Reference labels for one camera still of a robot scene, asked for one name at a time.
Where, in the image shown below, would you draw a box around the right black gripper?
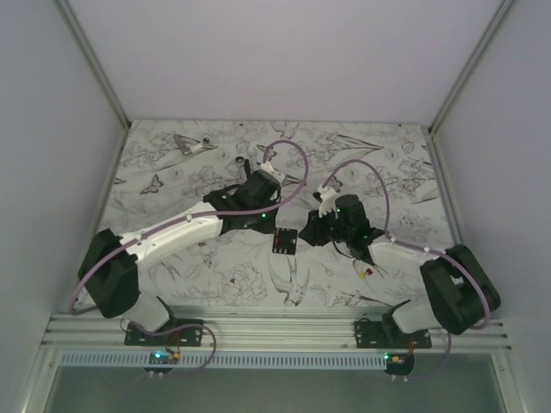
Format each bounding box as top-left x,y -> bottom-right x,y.
298,204 -> 351,247

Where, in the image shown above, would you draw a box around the black fuse box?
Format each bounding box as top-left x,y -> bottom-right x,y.
272,228 -> 298,256

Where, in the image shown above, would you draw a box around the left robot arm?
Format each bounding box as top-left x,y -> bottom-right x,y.
78,169 -> 284,346

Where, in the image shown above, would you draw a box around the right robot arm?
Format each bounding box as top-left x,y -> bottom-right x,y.
299,190 -> 502,348

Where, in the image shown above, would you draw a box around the yellow and red fuse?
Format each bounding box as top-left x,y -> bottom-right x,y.
358,268 -> 374,279

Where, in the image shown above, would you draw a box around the silver ratchet wrench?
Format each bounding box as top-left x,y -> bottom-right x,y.
235,156 -> 251,181

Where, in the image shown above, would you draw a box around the floral patterned mat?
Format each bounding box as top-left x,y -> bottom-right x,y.
101,120 -> 452,307

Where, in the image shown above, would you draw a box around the right controller board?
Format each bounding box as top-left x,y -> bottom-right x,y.
384,353 -> 415,376

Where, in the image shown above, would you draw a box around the controller board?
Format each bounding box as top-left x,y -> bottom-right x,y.
384,353 -> 415,376
149,350 -> 179,366

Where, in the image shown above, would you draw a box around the left controller board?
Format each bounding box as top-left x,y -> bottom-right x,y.
149,350 -> 179,366

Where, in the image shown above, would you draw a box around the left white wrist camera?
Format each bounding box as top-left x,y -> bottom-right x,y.
260,162 -> 286,184

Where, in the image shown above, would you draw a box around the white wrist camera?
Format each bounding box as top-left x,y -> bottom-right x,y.
260,162 -> 286,184
314,185 -> 338,218

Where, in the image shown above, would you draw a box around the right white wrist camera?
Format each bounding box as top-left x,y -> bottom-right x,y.
314,185 -> 338,218

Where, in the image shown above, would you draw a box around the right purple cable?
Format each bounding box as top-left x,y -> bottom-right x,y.
325,159 -> 494,382

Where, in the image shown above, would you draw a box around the purple cable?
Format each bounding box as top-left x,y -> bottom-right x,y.
68,140 -> 311,378
325,159 -> 494,382

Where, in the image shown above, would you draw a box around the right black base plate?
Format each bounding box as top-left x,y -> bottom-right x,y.
353,317 -> 432,349

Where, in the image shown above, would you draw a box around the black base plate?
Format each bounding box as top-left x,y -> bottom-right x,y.
353,317 -> 432,349
124,319 -> 203,348

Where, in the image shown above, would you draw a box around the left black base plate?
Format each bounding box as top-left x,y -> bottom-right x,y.
124,319 -> 203,348

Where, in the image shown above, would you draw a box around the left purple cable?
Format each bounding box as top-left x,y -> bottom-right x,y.
68,140 -> 311,378

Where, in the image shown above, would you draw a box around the white slotted cable duct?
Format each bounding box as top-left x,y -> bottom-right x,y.
59,350 -> 386,371

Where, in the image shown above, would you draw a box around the aluminium rail frame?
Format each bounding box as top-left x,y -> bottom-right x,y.
40,305 -> 513,352

